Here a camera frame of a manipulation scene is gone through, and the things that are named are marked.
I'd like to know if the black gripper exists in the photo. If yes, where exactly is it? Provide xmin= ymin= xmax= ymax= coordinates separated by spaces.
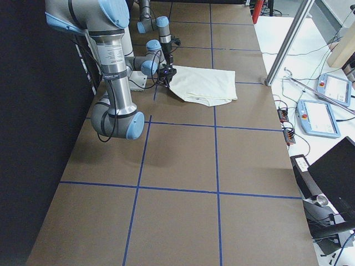
xmin=161 ymin=42 xmax=173 ymax=63
xmin=159 ymin=55 xmax=177 ymax=89

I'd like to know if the cream long-sleeve cat shirt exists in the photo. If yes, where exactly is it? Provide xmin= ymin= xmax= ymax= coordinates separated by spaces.
xmin=170 ymin=66 xmax=237 ymax=107

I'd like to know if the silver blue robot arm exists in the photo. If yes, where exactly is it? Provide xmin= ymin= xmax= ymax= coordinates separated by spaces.
xmin=137 ymin=0 xmax=173 ymax=69
xmin=45 ymin=1 xmax=180 ymax=139

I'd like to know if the red cylinder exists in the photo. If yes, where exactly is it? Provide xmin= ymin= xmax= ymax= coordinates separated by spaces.
xmin=252 ymin=0 xmax=264 ymax=24

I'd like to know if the upper orange black connector block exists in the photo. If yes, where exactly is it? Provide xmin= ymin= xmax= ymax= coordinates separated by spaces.
xmin=277 ymin=109 xmax=289 ymax=123

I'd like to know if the orange black connector block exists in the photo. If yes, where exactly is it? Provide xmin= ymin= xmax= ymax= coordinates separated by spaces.
xmin=283 ymin=128 xmax=296 ymax=146
xmin=277 ymin=109 xmax=289 ymax=123

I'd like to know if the metal rod with hook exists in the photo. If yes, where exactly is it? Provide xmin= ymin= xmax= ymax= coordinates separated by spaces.
xmin=284 ymin=68 xmax=354 ymax=115

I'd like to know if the lower orange black connector block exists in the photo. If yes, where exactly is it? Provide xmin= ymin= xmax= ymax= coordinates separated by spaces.
xmin=283 ymin=128 xmax=296 ymax=146

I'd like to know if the lower teach pendant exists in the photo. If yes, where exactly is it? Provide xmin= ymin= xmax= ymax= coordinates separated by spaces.
xmin=297 ymin=100 xmax=341 ymax=139

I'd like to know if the teach pendant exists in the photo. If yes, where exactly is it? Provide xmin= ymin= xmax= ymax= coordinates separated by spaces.
xmin=317 ymin=74 xmax=352 ymax=107
xmin=297 ymin=100 xmax=341 ymax=139

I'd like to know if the upper teach pendant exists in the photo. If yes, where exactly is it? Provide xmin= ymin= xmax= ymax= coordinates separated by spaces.
xmin=317 ymin=74 xmax=352 ymax=107

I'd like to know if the wooden beam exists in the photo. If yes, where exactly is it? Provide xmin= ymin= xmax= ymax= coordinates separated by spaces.
xmin=327 ymin=23 xmax=354 ymax=68

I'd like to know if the black box with white label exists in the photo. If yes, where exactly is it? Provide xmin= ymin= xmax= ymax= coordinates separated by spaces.
xmin=290 ymin=155 xmax=324 ymax=199

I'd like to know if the black laptop screen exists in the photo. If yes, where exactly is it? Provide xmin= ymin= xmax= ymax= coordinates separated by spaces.
xmin=308 ymin=136 xmax=354 ymax=221

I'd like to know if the silver metal cup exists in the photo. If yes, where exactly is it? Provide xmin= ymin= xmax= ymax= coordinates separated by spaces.
xmin=315 ymin=195 xmax=329 ymax=207

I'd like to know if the black stand base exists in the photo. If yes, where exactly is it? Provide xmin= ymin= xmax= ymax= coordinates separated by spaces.
xmin=308 ymin=214 xmax=354 ymax=255

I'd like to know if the right black braided cable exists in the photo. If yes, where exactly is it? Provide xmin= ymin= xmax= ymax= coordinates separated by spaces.
xmin=96 ymin=49 xmax=167 ymax=144

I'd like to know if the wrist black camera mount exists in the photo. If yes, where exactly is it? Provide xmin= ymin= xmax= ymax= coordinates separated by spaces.
xmin=171 ymin=36 xmax=181 ymax=47

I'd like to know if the white pedestal base plate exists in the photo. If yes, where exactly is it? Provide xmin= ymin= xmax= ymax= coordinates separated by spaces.
xmin=129 ymin=71 xmax=148 ymax=91

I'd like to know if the aluminium frame post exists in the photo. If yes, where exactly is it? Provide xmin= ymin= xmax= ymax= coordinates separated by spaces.
xmin=265 ymin=0 xmax=315 ymax=86

